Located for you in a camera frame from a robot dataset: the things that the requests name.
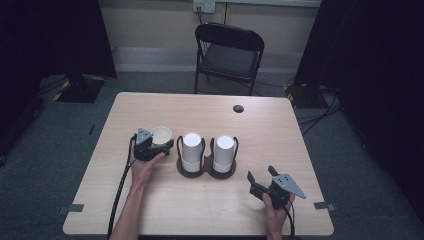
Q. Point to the black folding chair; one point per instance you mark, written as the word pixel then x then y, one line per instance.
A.
pixel 228 60

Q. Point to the white wall socket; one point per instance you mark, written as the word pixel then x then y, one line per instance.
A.
pixel 204 6

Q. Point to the grey tape strip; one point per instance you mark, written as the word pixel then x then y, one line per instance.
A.
pixel 323 206
pixel 74 208

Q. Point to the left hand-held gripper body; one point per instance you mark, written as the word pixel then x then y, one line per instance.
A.
pixel 146 150

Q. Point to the single white paper cup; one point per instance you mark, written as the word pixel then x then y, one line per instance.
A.
pixel 162 135

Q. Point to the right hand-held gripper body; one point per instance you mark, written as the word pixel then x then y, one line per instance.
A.
pixel 283 190

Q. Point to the dark double cup holder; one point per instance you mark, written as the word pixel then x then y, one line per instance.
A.
pixel 207 168

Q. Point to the dark curtain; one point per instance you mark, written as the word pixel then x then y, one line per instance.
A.
pixel 376 66
pixel 50 40

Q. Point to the black stand base plate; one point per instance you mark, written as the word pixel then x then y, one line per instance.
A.
pixel 81 90
pixel 305 96

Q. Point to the person's left hand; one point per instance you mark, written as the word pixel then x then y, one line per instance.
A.
pixel 143 171

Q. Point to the person's right hand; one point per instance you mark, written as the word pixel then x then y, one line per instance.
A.
pixel 275 216

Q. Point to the stack of white paper cups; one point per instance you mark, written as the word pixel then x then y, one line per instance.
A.
pixel 223 154
pixel 192 153

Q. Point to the black table grommet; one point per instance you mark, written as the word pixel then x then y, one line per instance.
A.
pixel 238 108

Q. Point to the small black floor stick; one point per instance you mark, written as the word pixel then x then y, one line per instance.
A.
pixel 91 129

